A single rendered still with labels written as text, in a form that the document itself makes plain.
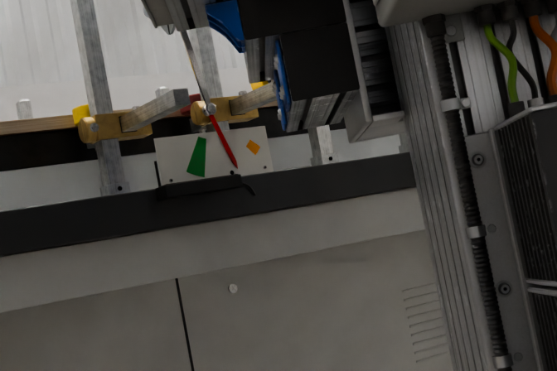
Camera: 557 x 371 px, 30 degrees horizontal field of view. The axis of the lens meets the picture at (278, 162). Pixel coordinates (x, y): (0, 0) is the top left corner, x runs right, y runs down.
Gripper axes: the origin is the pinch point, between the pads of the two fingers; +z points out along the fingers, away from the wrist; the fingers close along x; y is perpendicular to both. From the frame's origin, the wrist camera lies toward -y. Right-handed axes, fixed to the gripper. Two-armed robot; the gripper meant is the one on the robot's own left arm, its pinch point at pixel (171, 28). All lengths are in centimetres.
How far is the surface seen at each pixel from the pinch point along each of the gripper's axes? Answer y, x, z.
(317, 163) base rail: -34.5, 4.5, 29.3
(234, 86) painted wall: -654, -524, -132
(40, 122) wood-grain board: 9.8, -32.0, 12.2
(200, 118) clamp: -8.3, -4.0, 17.3
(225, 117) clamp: -13.1, -1.2, 17.7
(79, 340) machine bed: 7, -33, 58
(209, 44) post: -12.8, -2.1, 1.9
